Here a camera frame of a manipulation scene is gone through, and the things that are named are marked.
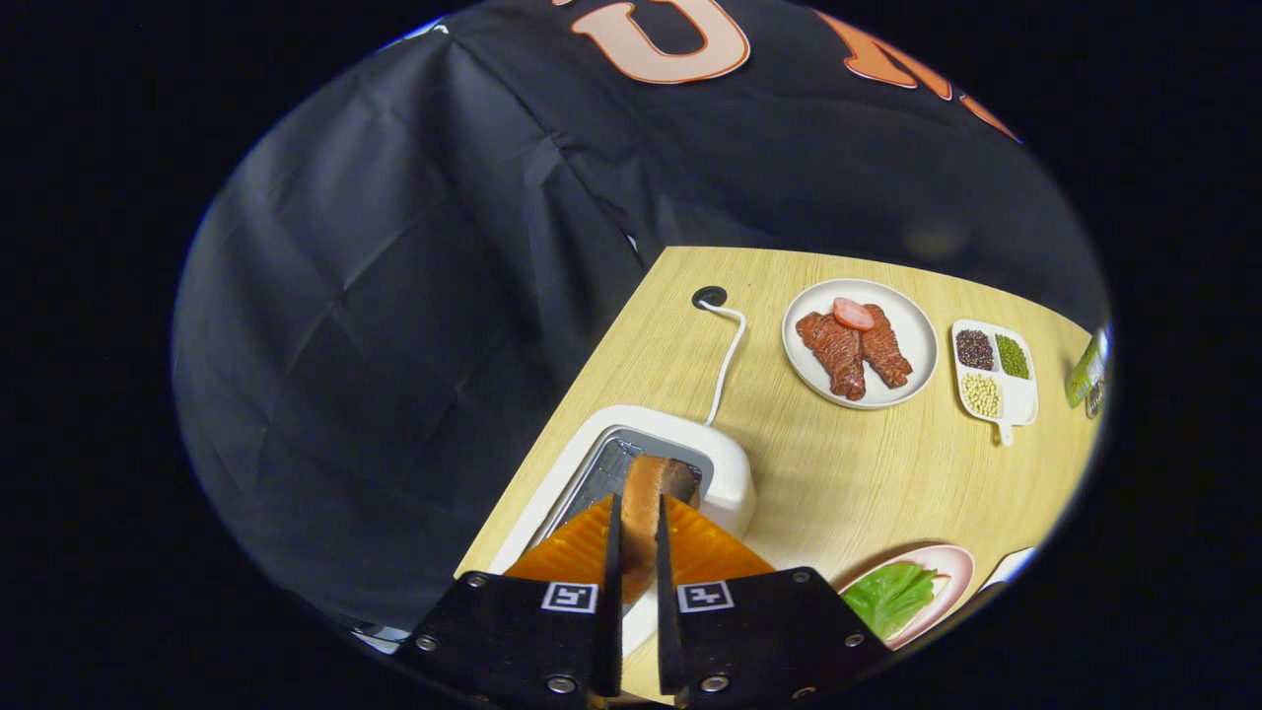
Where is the white toaster cable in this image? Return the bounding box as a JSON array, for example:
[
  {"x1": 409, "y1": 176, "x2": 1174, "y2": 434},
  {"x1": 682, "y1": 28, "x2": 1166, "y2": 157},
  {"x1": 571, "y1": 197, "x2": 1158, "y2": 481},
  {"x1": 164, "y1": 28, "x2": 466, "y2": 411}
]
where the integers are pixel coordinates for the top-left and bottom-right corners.
[{"x1": 698, "y1": 301, "x2": 747, "y2": 427}]

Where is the pink round plate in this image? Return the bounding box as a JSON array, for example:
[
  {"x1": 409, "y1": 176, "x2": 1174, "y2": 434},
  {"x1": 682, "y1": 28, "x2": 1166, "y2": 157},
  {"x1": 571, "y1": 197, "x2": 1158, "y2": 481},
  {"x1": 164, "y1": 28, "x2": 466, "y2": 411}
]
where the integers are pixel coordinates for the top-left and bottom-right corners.
[{"x1": 838, "y1": 544, "x2": 976, "y2": 650}]

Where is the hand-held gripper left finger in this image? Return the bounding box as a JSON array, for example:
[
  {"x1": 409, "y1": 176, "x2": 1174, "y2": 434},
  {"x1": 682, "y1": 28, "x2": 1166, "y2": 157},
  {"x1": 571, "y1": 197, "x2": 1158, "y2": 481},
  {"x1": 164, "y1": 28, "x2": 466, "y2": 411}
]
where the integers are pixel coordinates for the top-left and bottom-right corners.
[{"x1": 394, "y1": 493, "x2": 624, "y2": 703}]

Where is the white square plate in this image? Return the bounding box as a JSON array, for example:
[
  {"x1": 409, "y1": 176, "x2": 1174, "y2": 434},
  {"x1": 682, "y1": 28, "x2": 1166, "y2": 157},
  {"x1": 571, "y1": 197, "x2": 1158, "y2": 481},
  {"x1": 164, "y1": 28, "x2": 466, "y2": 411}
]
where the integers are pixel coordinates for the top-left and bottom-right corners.
[{"x1": 976, "y1": 547, "x2": 1036, "y2": 593}]

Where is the white toaster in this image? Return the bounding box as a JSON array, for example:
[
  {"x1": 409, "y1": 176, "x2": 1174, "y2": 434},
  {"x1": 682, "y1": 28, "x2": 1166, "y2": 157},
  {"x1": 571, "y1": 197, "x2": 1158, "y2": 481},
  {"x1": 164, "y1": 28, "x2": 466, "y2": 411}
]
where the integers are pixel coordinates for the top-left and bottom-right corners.
[{"x1": 488, "y1": 404, "x2": 758, "y2": 657}]

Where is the green lettuce leaf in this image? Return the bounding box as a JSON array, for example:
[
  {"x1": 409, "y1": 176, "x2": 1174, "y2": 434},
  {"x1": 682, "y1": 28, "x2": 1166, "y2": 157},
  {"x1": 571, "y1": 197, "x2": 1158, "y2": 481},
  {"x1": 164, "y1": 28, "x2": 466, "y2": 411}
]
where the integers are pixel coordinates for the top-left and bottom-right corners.
[{"x1": 841, "y1": 562, "x2": 940, "y2": 640}]

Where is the white divided dish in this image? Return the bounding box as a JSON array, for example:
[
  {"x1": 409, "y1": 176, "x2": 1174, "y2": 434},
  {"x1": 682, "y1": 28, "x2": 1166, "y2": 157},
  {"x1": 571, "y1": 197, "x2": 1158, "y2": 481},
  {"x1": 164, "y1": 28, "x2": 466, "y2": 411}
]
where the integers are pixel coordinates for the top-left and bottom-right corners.
[{"x1": 951, "y1": 319, "x2": 1039, "y2": 447}]

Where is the brown meat piece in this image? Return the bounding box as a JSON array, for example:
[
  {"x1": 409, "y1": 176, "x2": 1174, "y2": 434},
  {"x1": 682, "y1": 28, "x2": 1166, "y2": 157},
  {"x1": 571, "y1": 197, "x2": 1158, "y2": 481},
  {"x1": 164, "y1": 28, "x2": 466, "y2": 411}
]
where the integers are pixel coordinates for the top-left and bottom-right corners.
[
  {"x1": 796, "y1": 312, "x2": 867, "y2": 400},
  {"x1": 860, "y1": 304, "x2": 914, "y2": 389}
]

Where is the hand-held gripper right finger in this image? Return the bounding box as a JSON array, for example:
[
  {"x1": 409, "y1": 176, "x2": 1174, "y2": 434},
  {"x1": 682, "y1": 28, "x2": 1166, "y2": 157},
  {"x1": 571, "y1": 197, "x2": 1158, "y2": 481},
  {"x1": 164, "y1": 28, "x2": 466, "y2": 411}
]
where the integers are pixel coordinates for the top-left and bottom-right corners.
[{"x1": 656, "y1": 493, "x2": 893, "y2": 706}]

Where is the green and silver bottle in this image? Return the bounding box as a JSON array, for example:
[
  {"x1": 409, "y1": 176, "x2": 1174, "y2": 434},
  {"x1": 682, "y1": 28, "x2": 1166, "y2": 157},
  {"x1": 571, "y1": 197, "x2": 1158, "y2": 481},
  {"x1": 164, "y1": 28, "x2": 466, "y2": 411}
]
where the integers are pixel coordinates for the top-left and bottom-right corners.
[{"x1": 1065, "y1": 325, "x2": 1110, "y2": 409}]

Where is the black backdrop cloth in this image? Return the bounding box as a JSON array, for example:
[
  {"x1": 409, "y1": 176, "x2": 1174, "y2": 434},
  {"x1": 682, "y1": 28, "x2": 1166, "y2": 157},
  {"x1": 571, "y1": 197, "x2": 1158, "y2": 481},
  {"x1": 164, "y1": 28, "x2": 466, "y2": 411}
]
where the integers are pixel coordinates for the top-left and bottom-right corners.
[{"x1": 173, "y1": 0, "x2": 1110, "y2": 632}]

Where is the toasted bread slice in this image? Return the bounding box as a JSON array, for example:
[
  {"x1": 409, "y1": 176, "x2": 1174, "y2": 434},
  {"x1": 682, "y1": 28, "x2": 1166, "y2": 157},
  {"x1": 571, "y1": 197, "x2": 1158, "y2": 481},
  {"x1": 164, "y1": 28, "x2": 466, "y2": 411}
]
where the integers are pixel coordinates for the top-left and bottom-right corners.
[{"x1": 619, "y1": 455, "x2": 701, "y2": 604}]

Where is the white round plate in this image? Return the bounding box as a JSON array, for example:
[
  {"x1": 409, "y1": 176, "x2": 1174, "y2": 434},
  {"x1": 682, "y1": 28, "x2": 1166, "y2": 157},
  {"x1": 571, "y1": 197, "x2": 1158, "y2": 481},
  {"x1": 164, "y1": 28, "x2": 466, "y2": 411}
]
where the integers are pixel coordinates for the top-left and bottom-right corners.
[{"x1": 782, "y1": 279, "x2": 939, "y2": 410}]

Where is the pile of yellow soybeans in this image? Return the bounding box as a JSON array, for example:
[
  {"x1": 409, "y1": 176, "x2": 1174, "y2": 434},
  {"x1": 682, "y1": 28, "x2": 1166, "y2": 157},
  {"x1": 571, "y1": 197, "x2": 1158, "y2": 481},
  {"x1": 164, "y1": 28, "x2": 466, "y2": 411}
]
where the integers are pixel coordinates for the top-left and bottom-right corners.
[{"x1": 961, "y1": 373, "x2": 1003, "y2": 418}]

